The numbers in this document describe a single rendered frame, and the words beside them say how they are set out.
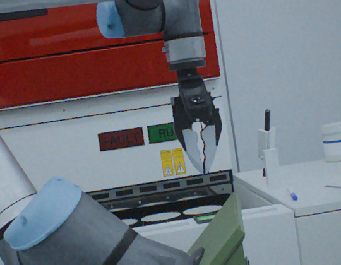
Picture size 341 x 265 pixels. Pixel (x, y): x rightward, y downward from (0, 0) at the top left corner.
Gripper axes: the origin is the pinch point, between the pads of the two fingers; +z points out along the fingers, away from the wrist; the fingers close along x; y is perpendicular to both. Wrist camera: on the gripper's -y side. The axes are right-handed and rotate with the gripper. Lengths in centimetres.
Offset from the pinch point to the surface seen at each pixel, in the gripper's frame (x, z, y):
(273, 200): -15.1, 10.4, 11.8
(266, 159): -17.4, 3.1, 22.5
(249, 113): -55, 2, 206
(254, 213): -8.4, 10.4, 0.9
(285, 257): -11.9, 18.3, -4.8
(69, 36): 21, -32, 53
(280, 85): -72, -8, 205
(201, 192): -7, 13, 57
